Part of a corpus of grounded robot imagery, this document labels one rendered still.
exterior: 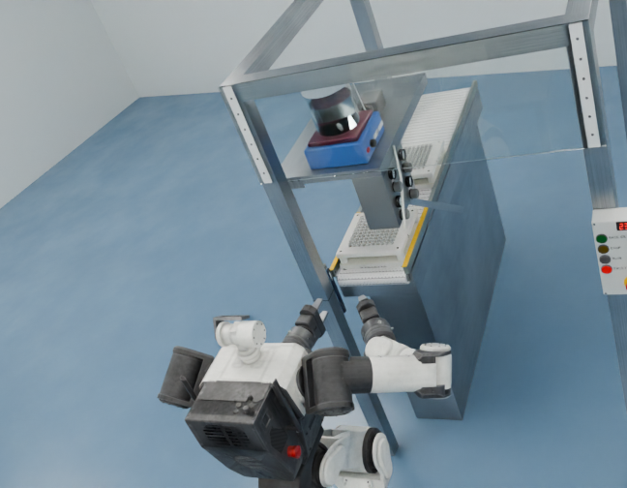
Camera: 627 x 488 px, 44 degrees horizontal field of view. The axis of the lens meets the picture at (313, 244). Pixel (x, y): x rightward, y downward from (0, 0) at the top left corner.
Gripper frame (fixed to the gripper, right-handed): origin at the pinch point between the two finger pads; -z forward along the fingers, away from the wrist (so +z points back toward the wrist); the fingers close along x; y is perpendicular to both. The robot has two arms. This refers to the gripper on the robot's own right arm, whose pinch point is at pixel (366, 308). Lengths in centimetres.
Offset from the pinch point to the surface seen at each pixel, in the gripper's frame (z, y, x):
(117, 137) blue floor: -502, -145, 96
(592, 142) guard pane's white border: 23, 69, -40
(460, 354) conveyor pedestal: -47, 30, 77
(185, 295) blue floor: -201, -94, 96
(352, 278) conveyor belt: -30.2, 0.1, 9.1
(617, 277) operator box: 28, 67, 1
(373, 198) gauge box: -18.2, 15.3, -24.9
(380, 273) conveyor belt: -25.7, 9.6, 8.4
